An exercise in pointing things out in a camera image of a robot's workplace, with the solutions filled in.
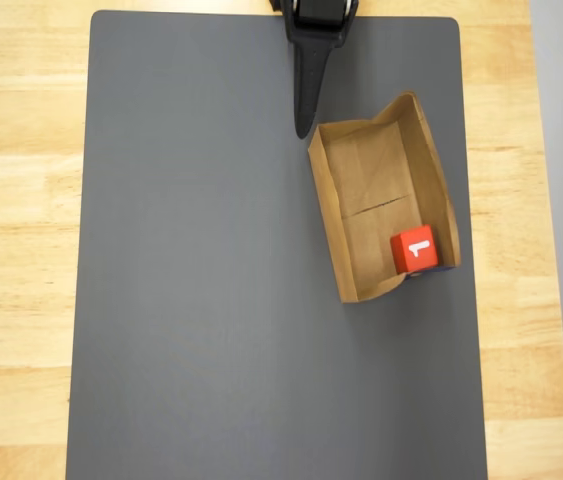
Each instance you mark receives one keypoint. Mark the red cube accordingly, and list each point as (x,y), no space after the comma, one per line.
(403,261)

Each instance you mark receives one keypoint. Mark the grey rubber mat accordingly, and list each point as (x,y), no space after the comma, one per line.
(211,250)

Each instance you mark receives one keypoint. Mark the brown paper bag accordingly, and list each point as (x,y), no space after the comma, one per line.
(376,175)

